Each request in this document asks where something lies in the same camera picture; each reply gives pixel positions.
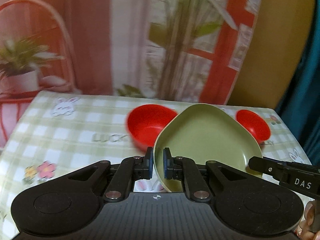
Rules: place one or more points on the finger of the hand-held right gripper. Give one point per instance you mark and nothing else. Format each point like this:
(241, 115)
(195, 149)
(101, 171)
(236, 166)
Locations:
(260, 165)

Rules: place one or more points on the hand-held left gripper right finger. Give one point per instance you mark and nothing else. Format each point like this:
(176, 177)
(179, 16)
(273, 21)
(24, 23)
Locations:
(166, 163)

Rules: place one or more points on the large red bowl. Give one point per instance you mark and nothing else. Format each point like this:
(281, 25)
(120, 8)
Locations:
(147, 123)

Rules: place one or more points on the small red bowl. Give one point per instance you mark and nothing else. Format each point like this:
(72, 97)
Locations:
(252, 123)

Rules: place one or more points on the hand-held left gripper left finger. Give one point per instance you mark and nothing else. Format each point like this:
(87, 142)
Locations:
(149, 163)

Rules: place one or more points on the green plate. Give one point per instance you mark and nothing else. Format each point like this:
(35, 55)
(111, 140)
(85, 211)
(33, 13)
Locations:
(207, 135)

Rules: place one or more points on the green checked tablecloth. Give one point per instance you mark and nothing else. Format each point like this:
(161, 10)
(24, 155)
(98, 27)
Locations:
(75, 135)

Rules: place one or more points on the person's right hand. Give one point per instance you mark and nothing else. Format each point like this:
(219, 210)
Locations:
(307, 220)

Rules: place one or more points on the teal curtain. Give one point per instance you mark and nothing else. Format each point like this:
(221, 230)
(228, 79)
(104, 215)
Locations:
(310, 92)

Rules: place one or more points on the plant printed backdrop cloth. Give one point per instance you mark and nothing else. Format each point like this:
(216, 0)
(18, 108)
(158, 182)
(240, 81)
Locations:
(87, 42)

